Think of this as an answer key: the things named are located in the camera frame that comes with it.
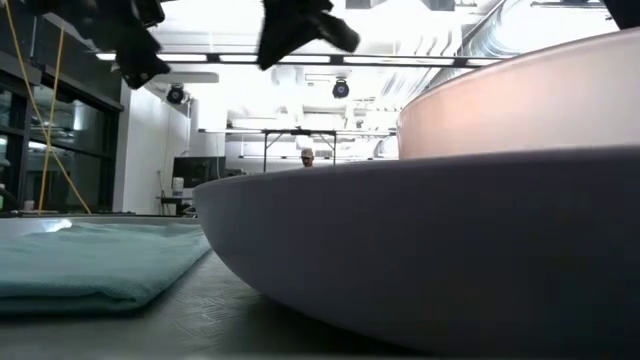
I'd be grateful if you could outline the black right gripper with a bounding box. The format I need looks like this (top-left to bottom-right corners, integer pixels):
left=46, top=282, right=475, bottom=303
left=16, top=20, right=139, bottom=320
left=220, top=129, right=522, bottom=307
left=257, top=0, right=361, bottom=71

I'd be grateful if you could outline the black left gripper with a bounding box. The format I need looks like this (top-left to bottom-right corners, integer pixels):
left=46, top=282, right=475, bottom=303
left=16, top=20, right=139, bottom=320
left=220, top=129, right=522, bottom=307
left=27, top=0, right=171, bottom=91

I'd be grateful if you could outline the teal napkin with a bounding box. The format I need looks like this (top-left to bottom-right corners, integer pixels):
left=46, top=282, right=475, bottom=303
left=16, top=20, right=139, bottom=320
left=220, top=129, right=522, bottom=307
left=0, top=222, right=214, bottom=315

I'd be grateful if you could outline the lavender plate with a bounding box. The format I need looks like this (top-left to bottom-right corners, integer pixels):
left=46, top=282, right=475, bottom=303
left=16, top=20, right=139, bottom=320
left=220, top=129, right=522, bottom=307
left=192, top=144, right=640, bottom=360

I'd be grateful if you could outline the white ceiling pipe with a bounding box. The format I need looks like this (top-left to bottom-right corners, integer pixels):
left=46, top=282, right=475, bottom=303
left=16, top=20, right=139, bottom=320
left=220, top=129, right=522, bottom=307
left=149, top=71, right=220, bottom=85

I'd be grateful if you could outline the black monitor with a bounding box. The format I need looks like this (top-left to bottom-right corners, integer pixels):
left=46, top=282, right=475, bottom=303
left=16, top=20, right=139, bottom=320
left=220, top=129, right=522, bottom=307
left=172, top=155, right=227, bottom=189

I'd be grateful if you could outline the small dark table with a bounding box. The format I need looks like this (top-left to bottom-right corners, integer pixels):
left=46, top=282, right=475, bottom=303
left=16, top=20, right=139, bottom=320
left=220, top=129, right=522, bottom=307
left=154, top=194, right=196, bottom=217

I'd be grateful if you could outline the long ceiling light rail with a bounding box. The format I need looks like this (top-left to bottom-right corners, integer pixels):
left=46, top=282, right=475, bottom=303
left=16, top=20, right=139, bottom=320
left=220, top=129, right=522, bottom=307
left=94, top=51, right=504, bottom=69

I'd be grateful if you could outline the dark framed glass wall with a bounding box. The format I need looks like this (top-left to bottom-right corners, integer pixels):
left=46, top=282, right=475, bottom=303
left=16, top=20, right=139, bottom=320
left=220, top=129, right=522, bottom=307
left=0, top=49, right=125, bottom=215

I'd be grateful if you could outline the yellow extension cable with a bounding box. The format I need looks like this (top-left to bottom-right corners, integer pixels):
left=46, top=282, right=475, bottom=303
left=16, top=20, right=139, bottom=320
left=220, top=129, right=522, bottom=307
left=3, top=0, right=92, bottom=215
left=37, top=24, right=66, bottom=212

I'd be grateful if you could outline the black metal frame stand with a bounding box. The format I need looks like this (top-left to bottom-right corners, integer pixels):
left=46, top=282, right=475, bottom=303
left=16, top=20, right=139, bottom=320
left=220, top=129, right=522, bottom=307
left=260, top=128, right=339, bottom=174

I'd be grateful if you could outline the silver ventilation duct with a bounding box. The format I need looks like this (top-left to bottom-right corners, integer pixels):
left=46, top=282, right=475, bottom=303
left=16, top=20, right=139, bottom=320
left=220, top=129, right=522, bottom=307
left=459, top=0, right=621, bottom=59

